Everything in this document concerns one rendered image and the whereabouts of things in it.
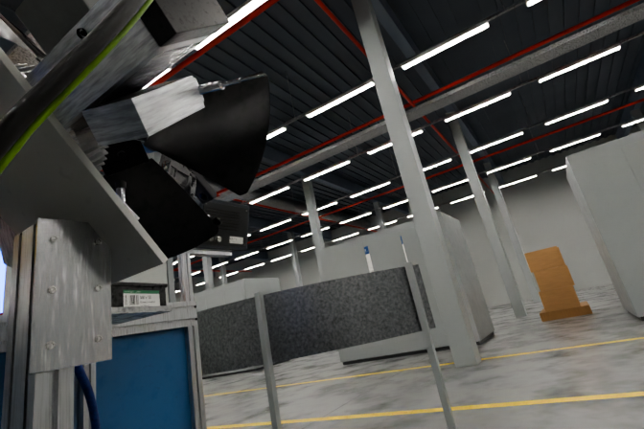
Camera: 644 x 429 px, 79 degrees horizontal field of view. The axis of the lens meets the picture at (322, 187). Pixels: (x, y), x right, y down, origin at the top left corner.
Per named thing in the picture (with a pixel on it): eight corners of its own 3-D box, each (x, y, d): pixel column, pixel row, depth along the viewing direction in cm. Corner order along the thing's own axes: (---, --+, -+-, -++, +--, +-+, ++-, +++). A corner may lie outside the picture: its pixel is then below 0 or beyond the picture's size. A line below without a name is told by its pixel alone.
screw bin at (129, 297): (98, 313, 81) (98, 280, 84) (38, 328, 85) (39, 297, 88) (169, 310, 101) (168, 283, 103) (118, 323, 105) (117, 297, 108)
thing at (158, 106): (149, 136, 49) (131, 98, 47) (99, 146, 52) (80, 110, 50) (205, 107, 60) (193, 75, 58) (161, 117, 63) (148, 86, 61)
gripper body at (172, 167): (147, 190, 95) (158, 151, 101) (176, 204, 101) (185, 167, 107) (167, 179, 91) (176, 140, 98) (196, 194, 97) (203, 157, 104)
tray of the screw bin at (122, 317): (96, 317, 80) (96, 313, 81) (31, 334, 84) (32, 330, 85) (171, 313, 101) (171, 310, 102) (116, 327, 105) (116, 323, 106)
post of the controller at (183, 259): (186, 302, 130) (181, 244, 137) (180, 304, 131) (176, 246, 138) (194, 301, 132) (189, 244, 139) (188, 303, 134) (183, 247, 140)
